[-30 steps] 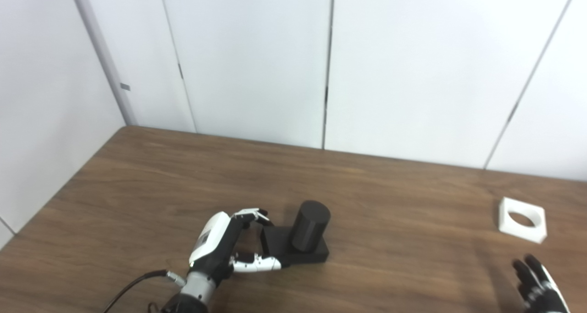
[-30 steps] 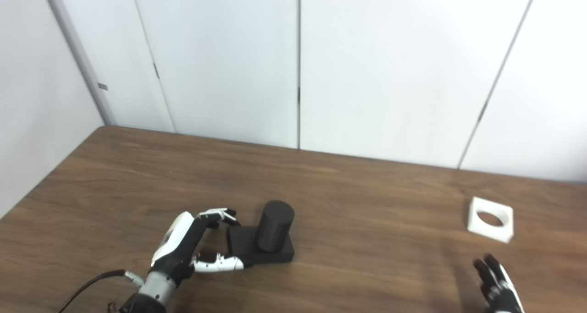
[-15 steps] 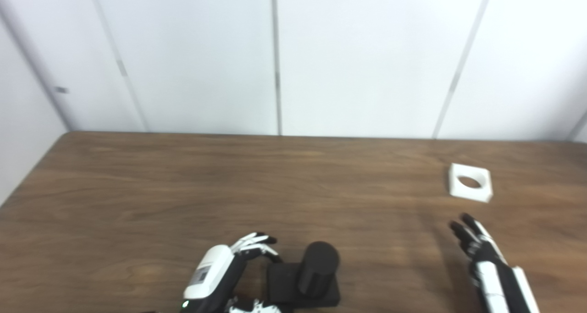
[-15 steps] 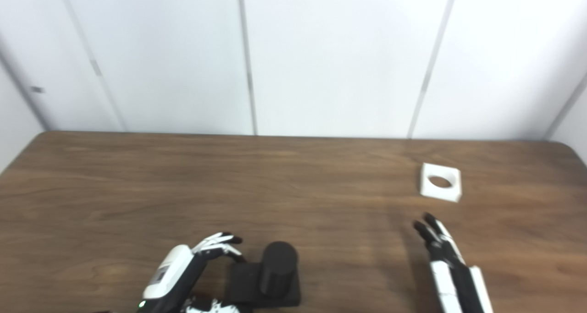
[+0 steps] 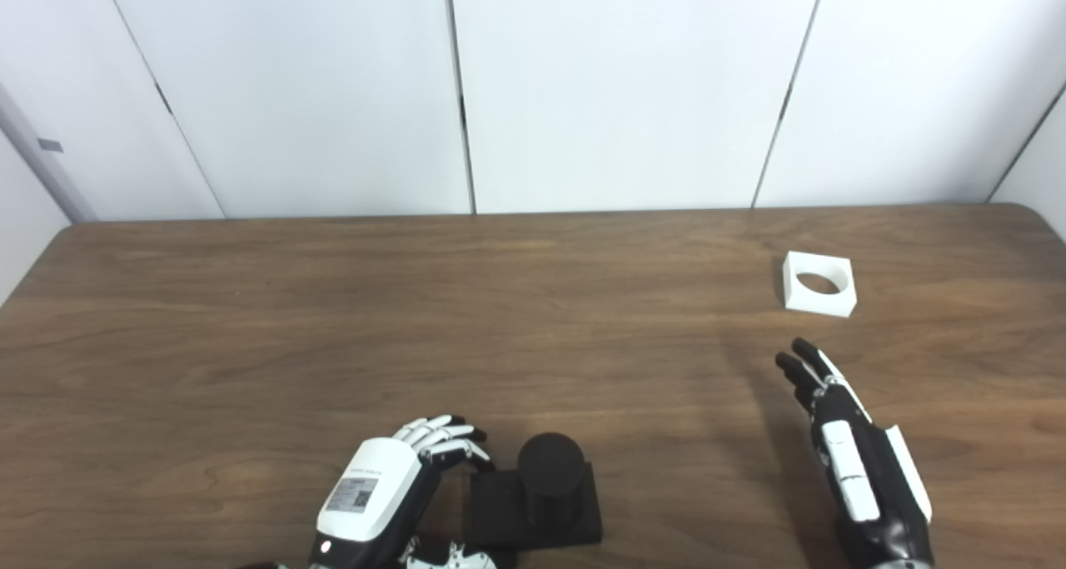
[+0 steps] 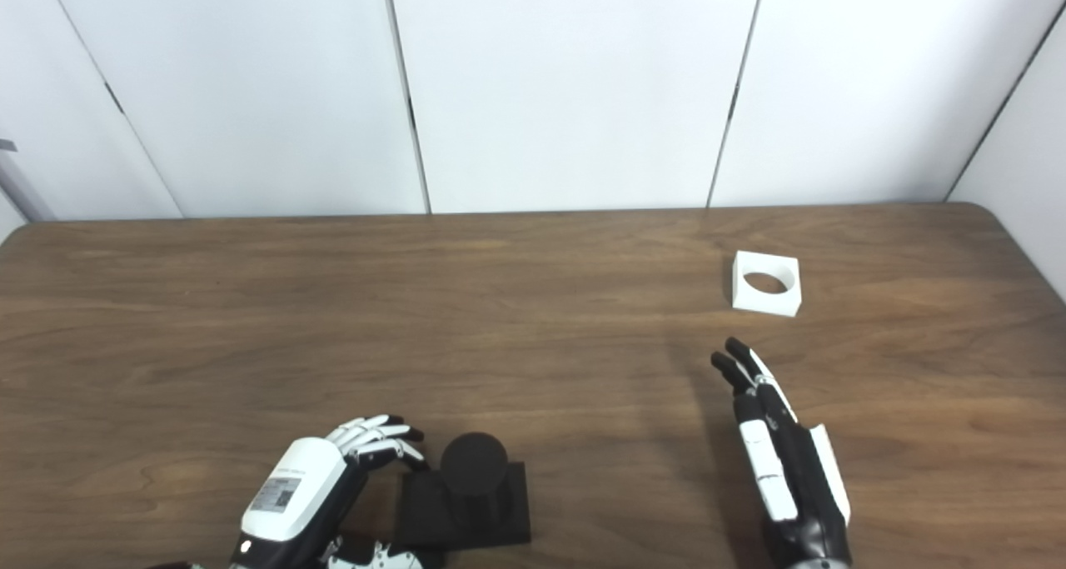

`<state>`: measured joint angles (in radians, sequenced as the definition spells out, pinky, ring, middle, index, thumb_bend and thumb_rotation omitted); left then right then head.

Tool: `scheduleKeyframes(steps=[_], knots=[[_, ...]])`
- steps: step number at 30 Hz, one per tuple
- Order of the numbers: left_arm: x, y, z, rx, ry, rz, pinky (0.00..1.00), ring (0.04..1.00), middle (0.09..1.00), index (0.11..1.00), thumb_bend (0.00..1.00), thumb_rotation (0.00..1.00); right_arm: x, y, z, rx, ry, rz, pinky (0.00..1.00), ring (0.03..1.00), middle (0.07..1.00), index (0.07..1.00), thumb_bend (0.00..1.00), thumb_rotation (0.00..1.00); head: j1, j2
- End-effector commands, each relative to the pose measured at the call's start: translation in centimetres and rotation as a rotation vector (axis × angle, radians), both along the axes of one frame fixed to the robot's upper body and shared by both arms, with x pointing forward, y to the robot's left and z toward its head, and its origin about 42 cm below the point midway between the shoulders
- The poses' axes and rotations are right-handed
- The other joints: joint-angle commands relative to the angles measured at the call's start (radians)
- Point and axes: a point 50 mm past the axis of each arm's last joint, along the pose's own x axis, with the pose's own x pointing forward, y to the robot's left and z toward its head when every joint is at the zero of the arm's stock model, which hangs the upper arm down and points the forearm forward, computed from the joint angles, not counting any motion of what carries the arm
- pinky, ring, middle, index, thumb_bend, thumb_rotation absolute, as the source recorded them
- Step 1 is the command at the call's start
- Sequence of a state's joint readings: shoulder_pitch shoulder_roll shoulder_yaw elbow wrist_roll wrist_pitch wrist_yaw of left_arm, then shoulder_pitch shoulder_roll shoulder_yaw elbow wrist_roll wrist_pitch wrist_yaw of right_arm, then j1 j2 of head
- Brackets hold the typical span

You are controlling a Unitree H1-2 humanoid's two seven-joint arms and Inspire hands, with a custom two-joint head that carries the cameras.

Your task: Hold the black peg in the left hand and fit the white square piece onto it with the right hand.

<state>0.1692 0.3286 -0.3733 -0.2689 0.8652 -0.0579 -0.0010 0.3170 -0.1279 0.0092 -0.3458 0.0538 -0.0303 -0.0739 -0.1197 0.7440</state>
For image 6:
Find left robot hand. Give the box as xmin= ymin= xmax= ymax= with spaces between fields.
xmin=229 ymin=414 xmax=445 ymax=569

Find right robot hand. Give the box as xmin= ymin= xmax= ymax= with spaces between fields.
xmin=710 ymin=337 xmax=853 ymax=569

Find black peg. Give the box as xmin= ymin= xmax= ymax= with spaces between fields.
xmin=393 ymin=432 xmax=532 ymax=550

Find white square piece with hole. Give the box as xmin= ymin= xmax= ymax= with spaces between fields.
xmin=732 ymin=251 xmax=803 ymax=317

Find grey wall post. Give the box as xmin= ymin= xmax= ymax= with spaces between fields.
xmin=0 ymin=139 xmax=57 ymax=222

